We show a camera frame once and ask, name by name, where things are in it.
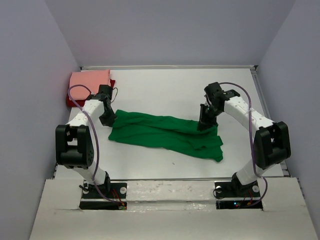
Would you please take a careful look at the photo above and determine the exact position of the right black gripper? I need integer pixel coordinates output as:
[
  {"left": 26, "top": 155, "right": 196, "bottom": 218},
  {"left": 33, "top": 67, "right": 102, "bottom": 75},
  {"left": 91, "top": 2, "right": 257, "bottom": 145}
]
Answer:
[{"left": 196, "top": 103, "right": 223, "bottom": 132}]

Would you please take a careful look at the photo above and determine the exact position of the green t-shirt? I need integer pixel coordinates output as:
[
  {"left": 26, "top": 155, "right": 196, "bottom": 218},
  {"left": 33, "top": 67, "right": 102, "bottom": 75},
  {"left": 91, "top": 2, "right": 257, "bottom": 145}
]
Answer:
[{"left": 108, "top": 109, "right": 224, "bottom": 163}]

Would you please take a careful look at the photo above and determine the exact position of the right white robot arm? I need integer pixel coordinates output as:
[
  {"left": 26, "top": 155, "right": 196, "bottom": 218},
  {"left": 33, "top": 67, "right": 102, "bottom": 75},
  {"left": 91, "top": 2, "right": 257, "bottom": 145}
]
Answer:
[{"left": 197, "top": 82, "right": 291, "bottom": 196}]

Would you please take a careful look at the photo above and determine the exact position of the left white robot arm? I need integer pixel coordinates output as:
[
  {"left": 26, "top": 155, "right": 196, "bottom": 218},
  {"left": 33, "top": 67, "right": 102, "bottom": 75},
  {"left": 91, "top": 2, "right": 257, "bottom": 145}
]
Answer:
[{"left": 55, "top": 84, "right": 117, "bottom": 201}]

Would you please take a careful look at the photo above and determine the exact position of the dark red folded t-shirt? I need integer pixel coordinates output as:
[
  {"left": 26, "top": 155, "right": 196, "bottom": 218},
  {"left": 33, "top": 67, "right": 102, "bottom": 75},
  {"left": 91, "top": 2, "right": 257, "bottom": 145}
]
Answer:
[{"left": 66, "top": 79, "right": 116, "bottom": 108}]

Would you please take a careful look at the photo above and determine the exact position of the pink folded t-shirt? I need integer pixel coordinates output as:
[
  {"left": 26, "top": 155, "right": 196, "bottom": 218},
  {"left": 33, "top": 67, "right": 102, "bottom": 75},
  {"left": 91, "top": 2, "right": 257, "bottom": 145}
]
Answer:
[{"left": 69, "top": 69, "right": 111, "bottom": 101}]

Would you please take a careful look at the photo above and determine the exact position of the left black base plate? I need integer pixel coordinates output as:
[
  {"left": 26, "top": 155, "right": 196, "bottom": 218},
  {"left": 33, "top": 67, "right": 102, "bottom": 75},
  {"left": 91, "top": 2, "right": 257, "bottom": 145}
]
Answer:
[{"left": 78, "top": 181, "right": 128, "bottom": 211}]

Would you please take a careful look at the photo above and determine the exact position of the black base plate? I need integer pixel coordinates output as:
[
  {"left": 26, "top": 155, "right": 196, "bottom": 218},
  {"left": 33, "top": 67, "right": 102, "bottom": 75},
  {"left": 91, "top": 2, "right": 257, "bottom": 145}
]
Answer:
[
  {"left": 212, "top": 181, "right": 263, "bottom": 210},
  {"left": 78, "top": 181, "right": 128, "bottom": 211}
]

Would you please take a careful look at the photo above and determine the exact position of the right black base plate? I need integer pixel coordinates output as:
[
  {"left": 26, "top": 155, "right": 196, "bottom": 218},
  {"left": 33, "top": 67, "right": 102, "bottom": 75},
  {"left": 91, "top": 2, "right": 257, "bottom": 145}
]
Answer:
[{"left": 212, "top": 181, "right": 263, "bottom": 210}]

